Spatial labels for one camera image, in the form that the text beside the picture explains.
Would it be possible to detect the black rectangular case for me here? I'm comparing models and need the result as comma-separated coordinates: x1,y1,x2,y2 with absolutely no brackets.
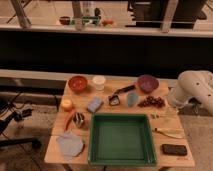
162,144,187,156

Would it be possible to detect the yellow orange fruit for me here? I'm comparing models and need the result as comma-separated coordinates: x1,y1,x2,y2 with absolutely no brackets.
61,99,73,111

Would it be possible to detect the metal striped cup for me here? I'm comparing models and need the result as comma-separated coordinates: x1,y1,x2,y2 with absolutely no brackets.
73,113,85,128

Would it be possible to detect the blue sponge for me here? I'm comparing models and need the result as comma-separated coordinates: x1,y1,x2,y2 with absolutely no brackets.
87,97,103,113

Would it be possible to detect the wooden handled knife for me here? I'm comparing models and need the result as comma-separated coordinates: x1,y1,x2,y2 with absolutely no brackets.
154,128,184,139

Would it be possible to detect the white cup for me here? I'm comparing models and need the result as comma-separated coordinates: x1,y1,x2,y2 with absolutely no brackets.
92,75,106,91

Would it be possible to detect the dark red background bowl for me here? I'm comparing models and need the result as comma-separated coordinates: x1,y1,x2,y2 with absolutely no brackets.
59,16,70,25

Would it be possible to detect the grey blue cloth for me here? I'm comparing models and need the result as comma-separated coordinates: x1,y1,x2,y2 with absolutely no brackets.
56,132,84,160

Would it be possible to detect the bunch of dark grapes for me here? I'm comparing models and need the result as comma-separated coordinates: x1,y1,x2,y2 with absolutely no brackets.
138,96,165,108

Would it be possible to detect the purple bowl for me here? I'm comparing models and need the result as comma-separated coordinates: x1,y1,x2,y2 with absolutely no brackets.
137,75,159,93

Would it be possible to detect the light blue cup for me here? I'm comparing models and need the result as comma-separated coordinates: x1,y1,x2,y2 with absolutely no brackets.
127,92,139,107

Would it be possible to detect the green background object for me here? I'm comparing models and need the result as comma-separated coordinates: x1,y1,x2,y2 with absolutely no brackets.
82,16,100,25

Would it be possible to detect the wooden table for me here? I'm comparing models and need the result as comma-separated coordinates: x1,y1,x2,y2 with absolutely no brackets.
45,78,195,167

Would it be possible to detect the green plastic tray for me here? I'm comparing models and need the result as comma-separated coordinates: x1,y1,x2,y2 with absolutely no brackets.
88,113,157,167

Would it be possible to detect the red chili pepper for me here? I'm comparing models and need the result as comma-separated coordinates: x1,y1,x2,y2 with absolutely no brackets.
63,109,76,131

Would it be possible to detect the orange background object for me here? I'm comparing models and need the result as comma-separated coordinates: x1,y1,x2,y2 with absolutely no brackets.
102,20,114,27

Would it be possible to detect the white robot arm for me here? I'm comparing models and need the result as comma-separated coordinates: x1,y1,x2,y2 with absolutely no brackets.
167,70,213,114

